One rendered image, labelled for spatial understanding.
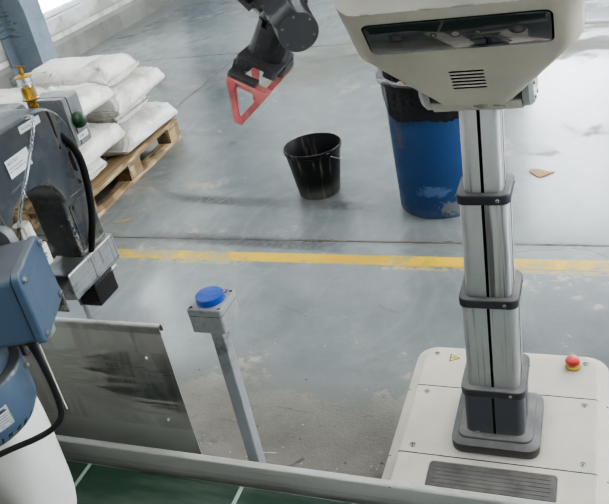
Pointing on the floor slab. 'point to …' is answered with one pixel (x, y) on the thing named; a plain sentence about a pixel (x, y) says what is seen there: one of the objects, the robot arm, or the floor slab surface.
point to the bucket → (315, 164)
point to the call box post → (238, 396)
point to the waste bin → (423, 151)
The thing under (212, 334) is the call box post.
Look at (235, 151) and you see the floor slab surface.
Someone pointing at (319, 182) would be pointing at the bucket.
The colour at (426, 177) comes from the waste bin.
